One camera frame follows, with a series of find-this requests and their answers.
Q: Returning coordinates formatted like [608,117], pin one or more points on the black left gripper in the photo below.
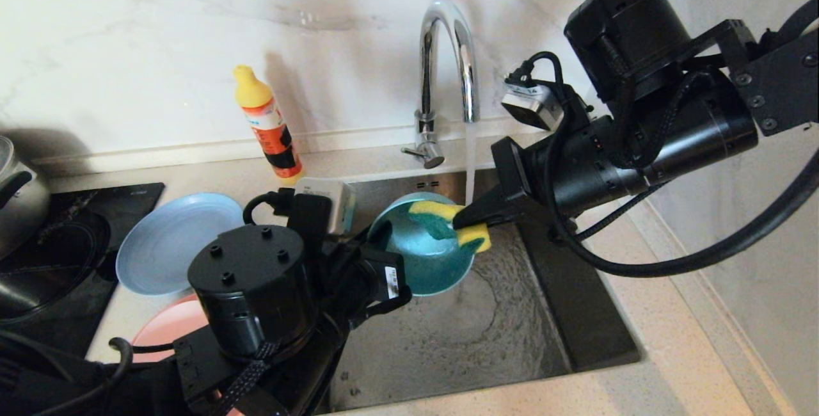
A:
[358,281]

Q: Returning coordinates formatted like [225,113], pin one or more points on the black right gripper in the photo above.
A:
[640,153]

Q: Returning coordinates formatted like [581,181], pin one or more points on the yellow sponge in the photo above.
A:
[477,237]

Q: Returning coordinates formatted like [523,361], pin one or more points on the teal bowl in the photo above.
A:
[422,262]

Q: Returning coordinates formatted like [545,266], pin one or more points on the orange dish soap bottle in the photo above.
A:
[272,134]

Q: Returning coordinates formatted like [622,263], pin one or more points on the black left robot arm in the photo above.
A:
[256,288]

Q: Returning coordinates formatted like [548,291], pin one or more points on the stainless steel sink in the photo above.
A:
[512,339]

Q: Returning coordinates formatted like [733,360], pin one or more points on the chrome gooseneck faucet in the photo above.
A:
[426,83]

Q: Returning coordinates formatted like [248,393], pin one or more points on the large salmon pink plate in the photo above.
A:
[173,329]

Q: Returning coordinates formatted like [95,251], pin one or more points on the blue plate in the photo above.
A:
[166,243]

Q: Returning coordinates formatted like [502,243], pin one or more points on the black induction cooktop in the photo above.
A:
[83,211]

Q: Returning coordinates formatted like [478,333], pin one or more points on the stainless steel pot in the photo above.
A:
[25,211]

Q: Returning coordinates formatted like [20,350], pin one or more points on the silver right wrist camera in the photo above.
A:
[531,104]

